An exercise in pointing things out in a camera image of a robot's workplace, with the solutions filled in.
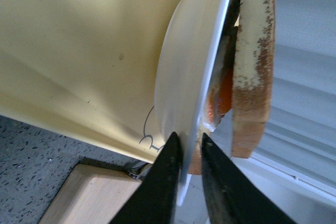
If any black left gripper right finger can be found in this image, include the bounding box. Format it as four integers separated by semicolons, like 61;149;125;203
202;133;295;223

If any yellow bear tray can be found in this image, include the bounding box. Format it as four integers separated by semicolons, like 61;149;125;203
1;0;180;163

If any metal cutting board handle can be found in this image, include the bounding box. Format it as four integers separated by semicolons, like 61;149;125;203
124;163;152;180

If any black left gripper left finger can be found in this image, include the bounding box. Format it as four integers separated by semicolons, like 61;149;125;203
110;132;182;223

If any bread slice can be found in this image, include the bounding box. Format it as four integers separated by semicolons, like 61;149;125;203
188;126;211;175
232;0;276;158

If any white round plate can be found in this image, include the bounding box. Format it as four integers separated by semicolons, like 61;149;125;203
154;0;230;205

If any wooden cutting board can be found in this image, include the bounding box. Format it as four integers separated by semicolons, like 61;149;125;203
39;164;141;223

